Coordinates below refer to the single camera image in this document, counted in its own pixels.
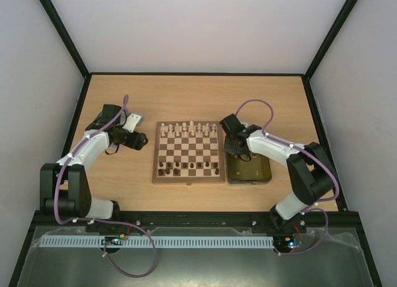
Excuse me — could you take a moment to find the gold tin with pieces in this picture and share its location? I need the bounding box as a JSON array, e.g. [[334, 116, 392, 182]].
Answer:
[[224, 138, 272, 185]]

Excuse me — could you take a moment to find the wooden chess board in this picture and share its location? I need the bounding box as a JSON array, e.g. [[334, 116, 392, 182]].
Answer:
[[152, 121, 225, 185]]

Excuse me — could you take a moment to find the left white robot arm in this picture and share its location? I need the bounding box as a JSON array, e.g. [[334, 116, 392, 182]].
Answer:
[[40, 104, 148, 224]]

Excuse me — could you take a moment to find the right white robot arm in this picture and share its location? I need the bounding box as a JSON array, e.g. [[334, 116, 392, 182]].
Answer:
[[220, 113, 340, 232]]

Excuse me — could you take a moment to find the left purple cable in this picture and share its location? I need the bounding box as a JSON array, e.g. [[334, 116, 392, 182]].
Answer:
[[51, 94, 158, 277]]

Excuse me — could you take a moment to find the purple cable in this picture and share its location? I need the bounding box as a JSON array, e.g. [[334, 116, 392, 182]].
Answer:
[[235, 99, 341, 257], [51, 94, 158, 277]]

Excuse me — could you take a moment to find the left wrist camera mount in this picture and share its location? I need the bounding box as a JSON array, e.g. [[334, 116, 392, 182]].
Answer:
[[123, 113, 144, 133]]

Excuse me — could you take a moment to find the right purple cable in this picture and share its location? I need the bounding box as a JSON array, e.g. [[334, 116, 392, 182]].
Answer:
[[235, 99, 341, 257]]

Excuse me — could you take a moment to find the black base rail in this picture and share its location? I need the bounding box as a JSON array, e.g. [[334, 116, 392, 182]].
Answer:
[[29, 211, 364, 236]]

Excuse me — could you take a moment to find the white slotted cable duct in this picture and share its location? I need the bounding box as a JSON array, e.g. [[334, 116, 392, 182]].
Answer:
[[39, 235, 274, 249]]

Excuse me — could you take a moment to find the black enclosure frame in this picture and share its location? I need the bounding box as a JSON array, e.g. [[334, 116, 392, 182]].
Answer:
[[9, 0, 381, 286]]

